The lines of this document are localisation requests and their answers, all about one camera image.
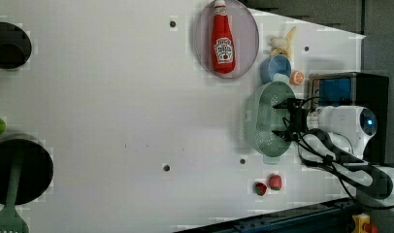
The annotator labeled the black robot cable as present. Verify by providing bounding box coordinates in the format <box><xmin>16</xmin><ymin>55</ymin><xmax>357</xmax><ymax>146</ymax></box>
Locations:
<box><xmin>281</xmin><ymin>95</ymin><xmax>394</xmax><ymax>212</ymax></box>

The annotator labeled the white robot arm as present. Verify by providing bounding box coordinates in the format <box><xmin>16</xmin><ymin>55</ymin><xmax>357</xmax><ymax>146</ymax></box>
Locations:
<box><xmin>273</xmin><ymin>98</ymin><xmax>394</xmax><ymax>210</ymax></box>

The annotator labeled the red ketchup bottle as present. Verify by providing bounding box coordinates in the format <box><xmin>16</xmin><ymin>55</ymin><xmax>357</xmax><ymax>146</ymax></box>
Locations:
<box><xmin>211</xmin><ymin>0</ymin><xmax>236</xmax><ymax>74</ymax></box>

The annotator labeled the red toy strawberry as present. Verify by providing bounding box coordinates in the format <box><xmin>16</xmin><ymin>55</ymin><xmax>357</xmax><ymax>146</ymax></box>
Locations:
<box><xmin>254</xmin><ymin>183</ymin><xmax>267</xmax><ymax>196</ymax></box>

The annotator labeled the blue cup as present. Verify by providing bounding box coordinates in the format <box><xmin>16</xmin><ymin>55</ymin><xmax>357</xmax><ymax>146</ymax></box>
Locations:
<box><xmin>260</xmin><ymin>54</ymin><xmax>291</xmax><ymax>83</ymax></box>

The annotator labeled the grey round plate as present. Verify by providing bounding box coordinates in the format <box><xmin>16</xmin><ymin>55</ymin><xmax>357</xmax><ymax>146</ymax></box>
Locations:
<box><xmin>193</xmin><ymin>0</ymin><xmax>259</xmax><ymax>79</ymax></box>

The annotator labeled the peeled toy banana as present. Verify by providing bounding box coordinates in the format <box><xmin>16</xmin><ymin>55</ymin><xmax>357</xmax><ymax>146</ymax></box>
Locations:
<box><xmin>270</xmin><ymin>27</ymin><xmax>297</xmax><ymax>61</ymax></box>

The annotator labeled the black toaster oven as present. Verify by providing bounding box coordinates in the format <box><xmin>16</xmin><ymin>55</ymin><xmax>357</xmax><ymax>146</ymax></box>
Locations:
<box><xmin>308</xmin><ymin>72</ymin><xmax>389</xmax><ymax>165</ymax></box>

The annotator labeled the pink toy strawberry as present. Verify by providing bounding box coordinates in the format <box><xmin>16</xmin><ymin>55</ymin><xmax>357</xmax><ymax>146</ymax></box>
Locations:
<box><xmin>268</xmin><ymin>175</ymin><xmax>282</xmax><ymax>190</ymax></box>

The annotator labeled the mint green oval strainer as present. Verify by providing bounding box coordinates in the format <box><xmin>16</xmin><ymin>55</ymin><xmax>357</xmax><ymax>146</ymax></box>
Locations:
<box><xmin>244</xmin><ymin>78</ymin><xmax>295</xmax><ymax>165</ymax></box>

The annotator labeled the small black pot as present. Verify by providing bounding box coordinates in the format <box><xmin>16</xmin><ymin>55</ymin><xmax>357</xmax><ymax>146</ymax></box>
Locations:
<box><xmin>0</xmin><ymin>21</ymin><xmax>32</xmax><ymax>70</ymax></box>

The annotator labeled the orange slice toy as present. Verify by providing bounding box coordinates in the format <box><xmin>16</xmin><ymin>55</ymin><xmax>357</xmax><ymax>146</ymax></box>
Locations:
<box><xmin>289</xmin><ymin>70</ymin><xmax>305</xmax><ymax>85</ymax></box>

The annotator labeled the black pot with spatula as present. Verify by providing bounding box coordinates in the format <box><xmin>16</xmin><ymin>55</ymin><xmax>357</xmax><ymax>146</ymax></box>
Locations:
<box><xmin>0</xmin><ymin>134</ymin><xmax>54</xmax><ymax>205</ymax></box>

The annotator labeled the green slotted spatula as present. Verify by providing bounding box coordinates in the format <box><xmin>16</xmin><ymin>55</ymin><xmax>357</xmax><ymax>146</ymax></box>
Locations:
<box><xmin>0</xmin><ymin>155</ymin><xmax>29</xmax><ymax>233</ymax></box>

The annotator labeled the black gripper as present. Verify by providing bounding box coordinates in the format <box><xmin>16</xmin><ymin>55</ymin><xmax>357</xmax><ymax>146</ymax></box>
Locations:
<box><xmin>273</xmin><ymin>98</ymin><xmax>309</xmax><ymax>142</ymax></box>

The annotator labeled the yellow red emergency button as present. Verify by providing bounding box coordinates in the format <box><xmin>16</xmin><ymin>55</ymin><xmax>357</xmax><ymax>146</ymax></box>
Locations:
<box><xmin>352</xmin><ymin>214</ymin><xmax>378</xmax><ymax>233</ymax></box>

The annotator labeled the blue metal frame rail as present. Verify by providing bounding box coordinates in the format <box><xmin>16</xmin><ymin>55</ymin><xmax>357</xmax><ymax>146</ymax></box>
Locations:
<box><xmin>176</xmin><ymin>198</ymin><xmax>361</xmax><ymax>233</ymax></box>

